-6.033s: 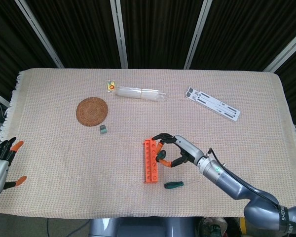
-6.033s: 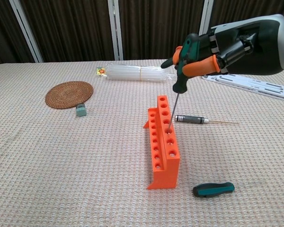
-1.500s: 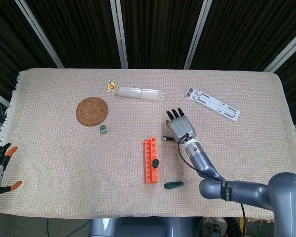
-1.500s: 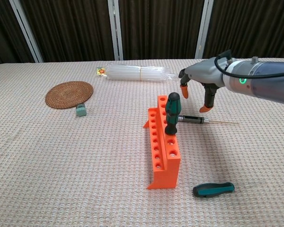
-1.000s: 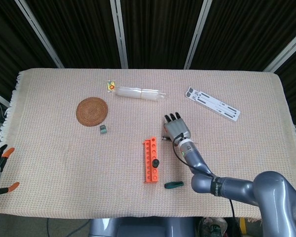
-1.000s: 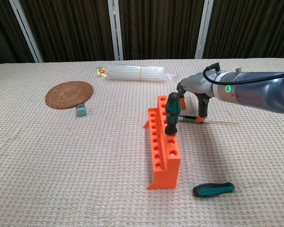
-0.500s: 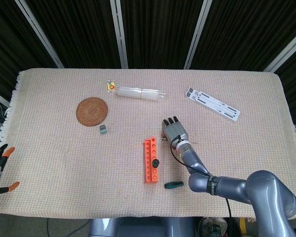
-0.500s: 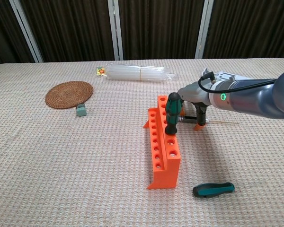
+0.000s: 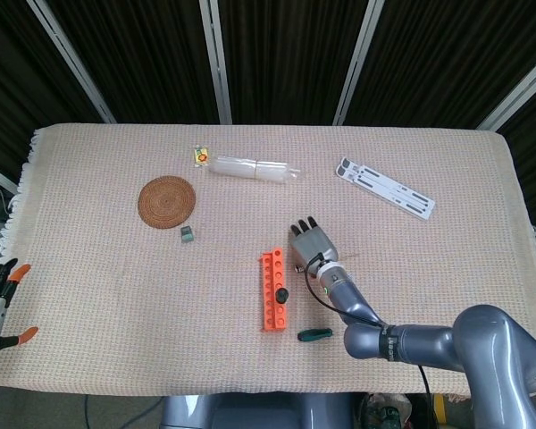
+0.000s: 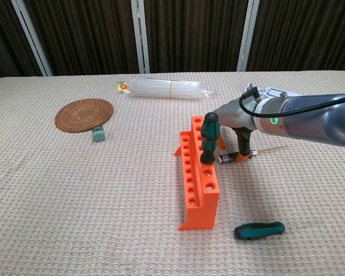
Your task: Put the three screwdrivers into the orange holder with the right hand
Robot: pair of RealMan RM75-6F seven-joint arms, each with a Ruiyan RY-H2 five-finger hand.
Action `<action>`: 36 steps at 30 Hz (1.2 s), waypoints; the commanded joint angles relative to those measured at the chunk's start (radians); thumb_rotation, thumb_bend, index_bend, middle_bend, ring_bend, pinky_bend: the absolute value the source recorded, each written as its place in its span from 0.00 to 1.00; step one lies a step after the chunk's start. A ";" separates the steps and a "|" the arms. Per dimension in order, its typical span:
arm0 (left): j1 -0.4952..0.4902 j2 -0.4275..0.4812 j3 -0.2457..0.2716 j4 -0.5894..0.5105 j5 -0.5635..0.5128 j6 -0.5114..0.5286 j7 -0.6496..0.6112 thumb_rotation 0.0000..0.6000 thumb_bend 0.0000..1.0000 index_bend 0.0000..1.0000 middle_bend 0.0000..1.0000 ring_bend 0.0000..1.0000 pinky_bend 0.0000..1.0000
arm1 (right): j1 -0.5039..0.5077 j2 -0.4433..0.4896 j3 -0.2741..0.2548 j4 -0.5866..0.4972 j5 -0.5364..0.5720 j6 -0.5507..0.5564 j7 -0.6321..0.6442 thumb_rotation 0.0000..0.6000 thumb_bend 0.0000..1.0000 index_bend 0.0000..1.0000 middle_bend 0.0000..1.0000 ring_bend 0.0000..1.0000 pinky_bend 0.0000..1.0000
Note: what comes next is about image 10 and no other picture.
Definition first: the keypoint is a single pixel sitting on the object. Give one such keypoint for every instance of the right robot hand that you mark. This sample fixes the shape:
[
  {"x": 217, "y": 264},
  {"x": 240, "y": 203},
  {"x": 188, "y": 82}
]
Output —
[{"x": 238, "y": 115}]

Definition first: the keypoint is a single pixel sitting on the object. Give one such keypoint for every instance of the green black screwdriver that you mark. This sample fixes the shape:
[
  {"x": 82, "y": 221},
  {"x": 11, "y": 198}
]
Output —
[{"x": 208, "y": 138}]

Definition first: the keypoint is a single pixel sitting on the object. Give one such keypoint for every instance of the black screwdriver teal stripe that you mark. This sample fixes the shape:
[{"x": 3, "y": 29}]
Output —
[{"x": 258, "y": 230}]

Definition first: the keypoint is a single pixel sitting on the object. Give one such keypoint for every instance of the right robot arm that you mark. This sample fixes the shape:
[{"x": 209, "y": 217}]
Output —
[{"x": 310, "y": 123}]

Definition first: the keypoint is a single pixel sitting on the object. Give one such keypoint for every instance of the orange tool holder block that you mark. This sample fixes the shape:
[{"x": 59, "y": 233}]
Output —
[{"x": 201, "y": 212}]

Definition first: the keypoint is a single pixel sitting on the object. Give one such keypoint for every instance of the white folding laptop stand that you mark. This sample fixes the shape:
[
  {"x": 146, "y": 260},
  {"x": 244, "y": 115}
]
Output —
[{"x": 266, "y": 90}]

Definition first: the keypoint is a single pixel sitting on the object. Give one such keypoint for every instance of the clear bag of sticks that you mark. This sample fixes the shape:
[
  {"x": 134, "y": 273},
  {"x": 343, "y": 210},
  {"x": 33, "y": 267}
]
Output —
[{"x": 161, "y": 89}]

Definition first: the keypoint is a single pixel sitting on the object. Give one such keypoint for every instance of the small yellow candy packet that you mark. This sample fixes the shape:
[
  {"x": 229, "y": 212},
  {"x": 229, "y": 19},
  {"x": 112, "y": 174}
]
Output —
[{"x": 123, "y": 87}]

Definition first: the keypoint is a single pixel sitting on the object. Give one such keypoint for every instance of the small green block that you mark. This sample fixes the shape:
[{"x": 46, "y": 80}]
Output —
[{"x": 99, "y": 134}]

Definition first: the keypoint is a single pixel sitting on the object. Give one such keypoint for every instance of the round woven rattan coaster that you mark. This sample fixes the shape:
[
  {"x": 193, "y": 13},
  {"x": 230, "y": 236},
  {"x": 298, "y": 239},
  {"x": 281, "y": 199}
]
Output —
[{"x": 84, "y": 115}]

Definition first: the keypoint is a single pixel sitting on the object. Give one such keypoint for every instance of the beige woven tablecloth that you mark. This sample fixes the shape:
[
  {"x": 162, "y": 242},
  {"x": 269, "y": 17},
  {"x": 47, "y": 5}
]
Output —
[{"x": 74, "y": 187}]

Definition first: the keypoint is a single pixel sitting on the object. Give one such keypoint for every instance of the white partition frame post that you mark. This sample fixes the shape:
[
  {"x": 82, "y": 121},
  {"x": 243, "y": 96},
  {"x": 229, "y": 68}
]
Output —
[
  {"x": 32, "y": 37},
  {"x": 248, "y": 37},
  {"x": 140, "y": 37}
]

